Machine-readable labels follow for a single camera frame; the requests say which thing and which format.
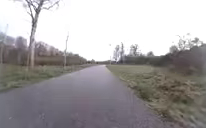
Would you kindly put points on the distant trees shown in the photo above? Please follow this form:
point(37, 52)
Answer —
point(124, 53)

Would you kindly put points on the grey asphalt path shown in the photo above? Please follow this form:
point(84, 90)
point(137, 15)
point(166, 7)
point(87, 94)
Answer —
point(87, 96)

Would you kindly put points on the thin bare tree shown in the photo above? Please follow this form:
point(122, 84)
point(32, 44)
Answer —
point(66, 50)

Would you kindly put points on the brown wood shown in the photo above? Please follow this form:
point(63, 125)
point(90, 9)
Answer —
point(47, 56)

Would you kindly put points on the overgrown grass bank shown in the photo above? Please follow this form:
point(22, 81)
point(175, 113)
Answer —
point(164, 86)

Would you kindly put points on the pale-trunk bare tree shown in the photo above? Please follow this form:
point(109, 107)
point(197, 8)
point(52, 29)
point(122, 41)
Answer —
point(32, 36)

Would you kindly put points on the grass verge with trees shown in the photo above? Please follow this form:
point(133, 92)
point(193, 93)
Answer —
point(21, 75)

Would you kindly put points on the dark bushes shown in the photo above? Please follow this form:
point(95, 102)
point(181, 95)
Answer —
point(187, 56)

